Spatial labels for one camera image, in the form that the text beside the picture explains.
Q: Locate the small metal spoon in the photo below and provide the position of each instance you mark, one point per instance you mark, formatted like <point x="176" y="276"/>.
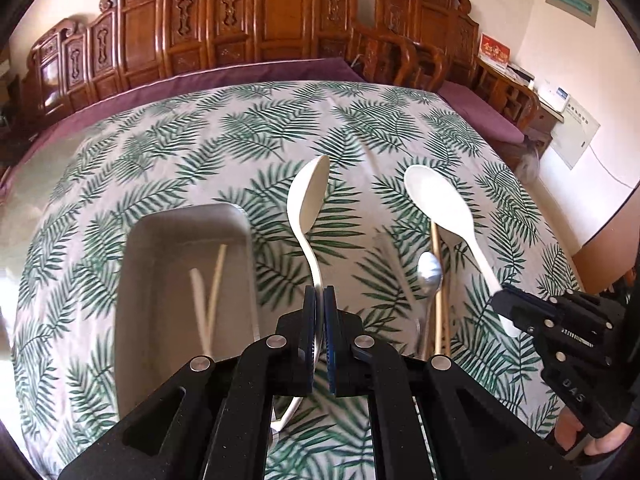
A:
<point x="430" y="272"/>

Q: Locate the short purple bench cushion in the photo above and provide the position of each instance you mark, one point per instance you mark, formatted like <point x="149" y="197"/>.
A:
<point x="480" y="110"/>

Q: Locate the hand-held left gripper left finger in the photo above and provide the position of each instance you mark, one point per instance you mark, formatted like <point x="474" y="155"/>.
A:
<point x="311" y="312"/>

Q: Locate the person's right hand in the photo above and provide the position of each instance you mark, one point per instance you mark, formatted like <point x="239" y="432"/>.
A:
<point x="615" y="442"/>

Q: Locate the narrow carved wooden bench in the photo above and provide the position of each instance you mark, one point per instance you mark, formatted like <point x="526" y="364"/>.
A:
<point x="435" y="25"/>

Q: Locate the red card on sideboard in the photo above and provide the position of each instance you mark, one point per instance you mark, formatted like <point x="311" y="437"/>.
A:
<point x="494" y="51"/>

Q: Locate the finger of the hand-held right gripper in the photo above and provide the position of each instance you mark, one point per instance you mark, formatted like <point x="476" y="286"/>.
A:
<point x="580" y="390"/>
<point x="520" y="310"/>

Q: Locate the wooden armchair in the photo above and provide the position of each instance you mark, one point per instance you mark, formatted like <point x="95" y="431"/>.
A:
<point x="400" y="60"/>

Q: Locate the white plastic soup spoon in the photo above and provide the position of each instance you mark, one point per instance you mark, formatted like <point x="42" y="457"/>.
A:
<point x="305" y="195"/>

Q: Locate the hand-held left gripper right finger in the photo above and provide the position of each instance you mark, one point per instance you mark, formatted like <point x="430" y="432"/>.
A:
<point x="330" y="320"/>

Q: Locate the green wall sign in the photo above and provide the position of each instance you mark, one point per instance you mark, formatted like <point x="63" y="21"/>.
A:
<point x="572" y="2"/>

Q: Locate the white plastic rice paddle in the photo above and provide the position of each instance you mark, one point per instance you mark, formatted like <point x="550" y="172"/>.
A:
<point x="435" y="200"/>

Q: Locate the metal tray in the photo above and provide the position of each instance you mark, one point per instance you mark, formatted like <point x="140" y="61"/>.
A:
<point x="165" y="260"/>

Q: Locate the leaf print tablecloth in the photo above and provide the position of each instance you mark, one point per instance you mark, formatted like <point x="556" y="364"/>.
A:
<point x="200" y="160"/>

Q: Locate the white electrical panel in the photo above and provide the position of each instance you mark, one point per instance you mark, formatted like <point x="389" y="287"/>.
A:
<point x="575" y="135"/>

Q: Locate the wooden side table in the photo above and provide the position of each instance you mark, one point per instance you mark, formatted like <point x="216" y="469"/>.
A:
<point x="505" y="95"/>

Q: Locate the stack of papers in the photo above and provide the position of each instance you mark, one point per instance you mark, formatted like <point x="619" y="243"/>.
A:
<point x="521" y="74"/>

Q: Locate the long purple bench cushion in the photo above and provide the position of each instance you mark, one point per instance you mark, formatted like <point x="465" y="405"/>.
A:
<point x="200" y="77"/>

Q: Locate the white box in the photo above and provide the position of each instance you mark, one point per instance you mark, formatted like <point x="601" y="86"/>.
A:
<point x="552" y="97"/>

